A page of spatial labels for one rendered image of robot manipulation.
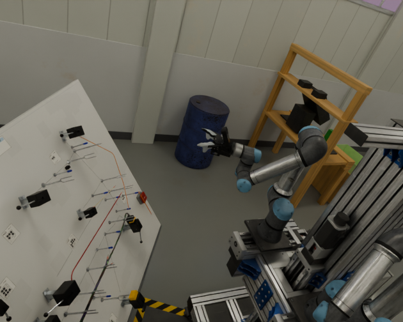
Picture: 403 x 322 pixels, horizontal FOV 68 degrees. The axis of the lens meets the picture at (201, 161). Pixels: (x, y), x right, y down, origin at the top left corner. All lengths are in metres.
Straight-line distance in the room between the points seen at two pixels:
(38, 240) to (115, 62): 2.85
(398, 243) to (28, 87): 3.68
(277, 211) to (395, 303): 0.64
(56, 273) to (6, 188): 0.36
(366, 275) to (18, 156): 1.30
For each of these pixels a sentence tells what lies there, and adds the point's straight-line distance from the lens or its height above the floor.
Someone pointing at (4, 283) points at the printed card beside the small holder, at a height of 1.39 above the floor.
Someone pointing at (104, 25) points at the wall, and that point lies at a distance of 3.69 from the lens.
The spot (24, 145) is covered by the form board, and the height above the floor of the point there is 1.62.
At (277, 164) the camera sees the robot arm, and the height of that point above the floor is 1.63.
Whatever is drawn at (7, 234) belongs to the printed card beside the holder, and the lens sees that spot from 1.18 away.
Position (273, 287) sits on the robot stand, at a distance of 1.80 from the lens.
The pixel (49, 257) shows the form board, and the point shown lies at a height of 1.32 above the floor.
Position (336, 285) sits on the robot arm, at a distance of 1.52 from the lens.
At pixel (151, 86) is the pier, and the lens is 3.90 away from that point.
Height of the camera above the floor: 2.36
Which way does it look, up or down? 34 degrees down
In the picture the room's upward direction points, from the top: 19 degrees clockwise
